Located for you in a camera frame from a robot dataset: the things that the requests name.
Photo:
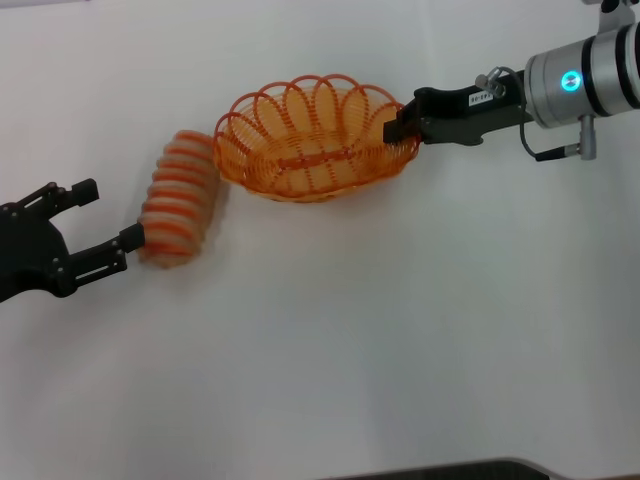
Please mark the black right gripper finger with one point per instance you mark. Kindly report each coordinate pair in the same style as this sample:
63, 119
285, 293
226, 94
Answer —
400, 130

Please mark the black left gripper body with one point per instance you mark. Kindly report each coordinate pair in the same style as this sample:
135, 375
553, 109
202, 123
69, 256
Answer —
30, 250

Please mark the dark robot torso edge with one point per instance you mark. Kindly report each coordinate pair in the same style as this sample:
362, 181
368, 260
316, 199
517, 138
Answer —
450, 472

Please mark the orange striped bread loaf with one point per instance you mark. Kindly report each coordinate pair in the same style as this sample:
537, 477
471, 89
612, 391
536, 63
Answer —
175, 210

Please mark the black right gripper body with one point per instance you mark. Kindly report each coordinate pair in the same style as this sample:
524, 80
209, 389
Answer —
455, 120

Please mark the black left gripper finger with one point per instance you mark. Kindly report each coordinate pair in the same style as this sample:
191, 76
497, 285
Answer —
132, 239
84, 192

